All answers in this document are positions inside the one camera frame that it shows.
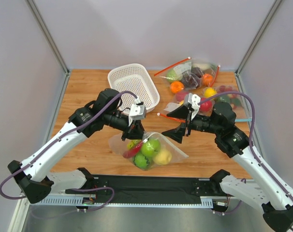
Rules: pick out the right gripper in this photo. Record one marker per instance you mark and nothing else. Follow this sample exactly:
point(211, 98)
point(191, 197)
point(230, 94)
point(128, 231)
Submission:
point(189, 122)

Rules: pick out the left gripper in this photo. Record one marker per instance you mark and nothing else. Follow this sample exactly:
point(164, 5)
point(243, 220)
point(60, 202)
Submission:
point(131, 126)

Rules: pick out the clear dotted zip bag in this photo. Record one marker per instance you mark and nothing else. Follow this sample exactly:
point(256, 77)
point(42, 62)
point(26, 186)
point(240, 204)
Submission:
point(118, 146)

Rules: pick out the green fake apple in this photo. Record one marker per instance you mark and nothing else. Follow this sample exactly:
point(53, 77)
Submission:
point(151, 148)

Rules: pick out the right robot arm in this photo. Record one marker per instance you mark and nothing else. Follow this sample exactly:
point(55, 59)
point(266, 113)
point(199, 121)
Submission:
point(274, 199)

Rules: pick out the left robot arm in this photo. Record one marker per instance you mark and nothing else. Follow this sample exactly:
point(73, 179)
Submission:
point(33, 174)

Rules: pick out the yellow fake banana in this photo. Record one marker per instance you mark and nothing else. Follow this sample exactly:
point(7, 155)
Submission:
point(132, 144)

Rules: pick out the red fake chili pepper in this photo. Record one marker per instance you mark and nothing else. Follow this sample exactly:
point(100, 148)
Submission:
point(133, 151)

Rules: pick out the green fake fruit black stripe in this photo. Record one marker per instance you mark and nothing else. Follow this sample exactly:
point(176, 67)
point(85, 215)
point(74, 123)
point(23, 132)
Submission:
point(142, 162)

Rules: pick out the middle zip bag red seal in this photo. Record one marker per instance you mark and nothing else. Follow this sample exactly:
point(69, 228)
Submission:
point(205, 106)

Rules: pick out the zip bag red seal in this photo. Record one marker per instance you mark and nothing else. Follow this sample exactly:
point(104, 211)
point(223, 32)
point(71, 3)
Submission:
point(192, 73)
point(205, 106)

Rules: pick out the loose orange fake fruit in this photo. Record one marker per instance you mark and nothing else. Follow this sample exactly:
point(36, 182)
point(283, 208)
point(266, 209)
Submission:
point(176, 87)

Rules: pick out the yellow fake pear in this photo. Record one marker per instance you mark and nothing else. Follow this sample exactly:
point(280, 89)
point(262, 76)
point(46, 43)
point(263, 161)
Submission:
point(163, 157)

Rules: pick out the right zip bag blue seal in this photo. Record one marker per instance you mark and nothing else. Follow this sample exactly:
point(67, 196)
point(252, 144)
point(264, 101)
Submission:
point(234, 100)

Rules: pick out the back zip bag red seal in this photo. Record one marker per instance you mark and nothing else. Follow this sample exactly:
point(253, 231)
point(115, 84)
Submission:
point(192, 73)

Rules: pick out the white perforated plastic basket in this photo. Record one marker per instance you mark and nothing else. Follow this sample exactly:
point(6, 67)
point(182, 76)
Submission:
point(135, 78)

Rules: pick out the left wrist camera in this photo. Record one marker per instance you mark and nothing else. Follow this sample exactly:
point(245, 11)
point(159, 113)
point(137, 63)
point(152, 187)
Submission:
point(137, 112)

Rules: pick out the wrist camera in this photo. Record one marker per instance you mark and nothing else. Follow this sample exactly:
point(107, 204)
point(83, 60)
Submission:
point(137, 112)
point(192, 102)

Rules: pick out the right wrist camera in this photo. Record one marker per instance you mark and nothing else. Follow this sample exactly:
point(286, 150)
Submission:
point(192, 102)

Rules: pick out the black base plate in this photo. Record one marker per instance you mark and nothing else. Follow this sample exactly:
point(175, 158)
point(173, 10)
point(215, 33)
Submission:
point(157, 190)

